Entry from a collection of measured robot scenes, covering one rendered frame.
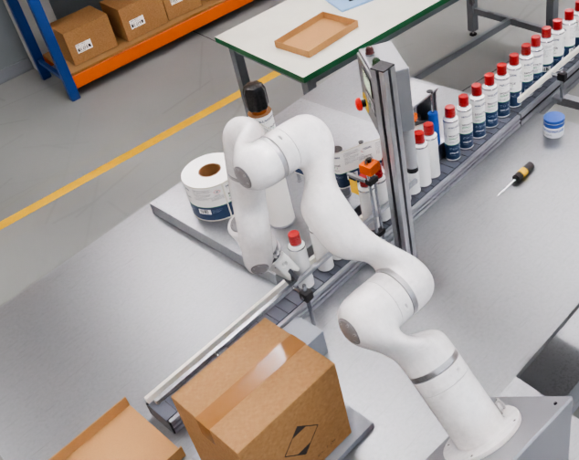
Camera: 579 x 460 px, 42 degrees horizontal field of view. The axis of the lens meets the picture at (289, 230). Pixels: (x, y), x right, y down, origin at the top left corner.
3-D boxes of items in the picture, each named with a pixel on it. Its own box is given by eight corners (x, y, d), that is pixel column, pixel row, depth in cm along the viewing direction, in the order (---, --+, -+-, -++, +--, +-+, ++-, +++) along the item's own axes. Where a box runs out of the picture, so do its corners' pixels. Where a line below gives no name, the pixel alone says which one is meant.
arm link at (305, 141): (375, 338, 165) (425, 296, 172) (401, 333, 154) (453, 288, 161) (244, 151, 164) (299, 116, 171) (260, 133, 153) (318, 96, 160)
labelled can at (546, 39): (548, 81, 283) (549, 31, 270) (535, 78, 286) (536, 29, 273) (554, 75, 285) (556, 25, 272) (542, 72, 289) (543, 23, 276)
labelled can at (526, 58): (522, 89, 282) (523, 39, 269) (535, 92, 279) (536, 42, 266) (515, 96, 280) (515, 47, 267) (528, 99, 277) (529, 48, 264)
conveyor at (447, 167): (498, 116, 279) (498, 107, 277) (518, 122, 274) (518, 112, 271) (152, 413, 205) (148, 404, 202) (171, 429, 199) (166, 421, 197)
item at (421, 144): (422, 176, 254) (416, 126, 241) (435, 182, 251) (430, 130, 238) (413, 184, 252) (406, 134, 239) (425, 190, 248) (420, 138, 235)
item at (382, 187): (382, 210, 245) (374, 159, 232) (394, 215, 241) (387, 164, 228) (372, 219, 242) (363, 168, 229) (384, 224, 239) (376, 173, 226)
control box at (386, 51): (397, 99, 217) (391, 39, 205) (415, 129, 204) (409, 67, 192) (363, 109, 217) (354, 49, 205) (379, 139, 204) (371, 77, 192)
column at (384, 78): (405, 251, 235) (381, 59, 193) (417, 256, 232) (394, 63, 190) (396, 259, 233) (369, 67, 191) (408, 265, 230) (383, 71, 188)
